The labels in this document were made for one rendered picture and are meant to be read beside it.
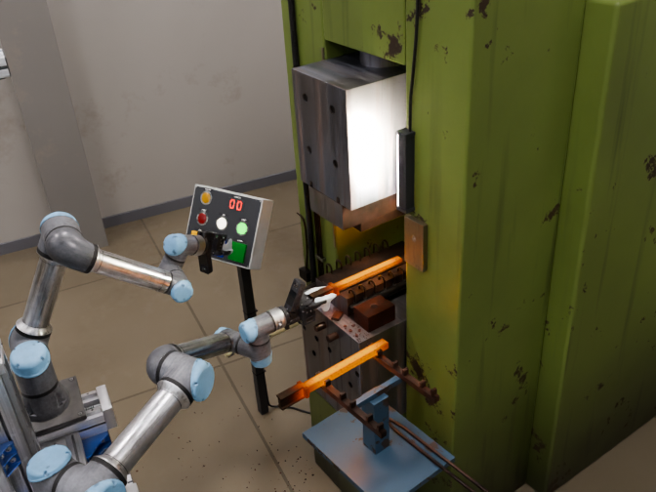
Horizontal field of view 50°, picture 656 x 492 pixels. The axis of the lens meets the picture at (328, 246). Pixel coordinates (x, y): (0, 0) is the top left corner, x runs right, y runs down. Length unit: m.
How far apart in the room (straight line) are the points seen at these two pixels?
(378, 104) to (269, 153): 3.39
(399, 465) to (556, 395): 0.78
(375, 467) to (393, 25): 1.32
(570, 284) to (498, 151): 0.64
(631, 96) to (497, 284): 0.69
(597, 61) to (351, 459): 1.39
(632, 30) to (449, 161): 0.62
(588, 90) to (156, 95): 3.48
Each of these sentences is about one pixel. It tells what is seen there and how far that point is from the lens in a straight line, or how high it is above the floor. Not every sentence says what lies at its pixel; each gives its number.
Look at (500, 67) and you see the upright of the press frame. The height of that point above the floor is 1.85.
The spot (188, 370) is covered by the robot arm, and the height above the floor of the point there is 1.10.
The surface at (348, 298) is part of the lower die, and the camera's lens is 2.50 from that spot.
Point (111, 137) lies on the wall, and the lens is 5.15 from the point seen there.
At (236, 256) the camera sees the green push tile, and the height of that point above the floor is 1.00.
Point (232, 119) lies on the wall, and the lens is 5.34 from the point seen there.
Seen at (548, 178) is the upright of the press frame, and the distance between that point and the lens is 2.30.
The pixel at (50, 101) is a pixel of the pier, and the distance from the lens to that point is 4.72.
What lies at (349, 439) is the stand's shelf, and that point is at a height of 0.72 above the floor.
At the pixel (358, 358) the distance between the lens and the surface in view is 2.24.
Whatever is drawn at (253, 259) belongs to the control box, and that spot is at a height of 0.99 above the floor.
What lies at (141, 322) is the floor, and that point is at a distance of 4.28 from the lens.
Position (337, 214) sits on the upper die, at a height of 1.32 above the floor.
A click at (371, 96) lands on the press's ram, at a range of 2.17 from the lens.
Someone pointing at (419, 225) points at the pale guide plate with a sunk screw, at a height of 1.35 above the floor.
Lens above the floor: 2.43
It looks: 31 degrees down
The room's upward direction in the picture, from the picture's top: 4 degrees counter-clockwise
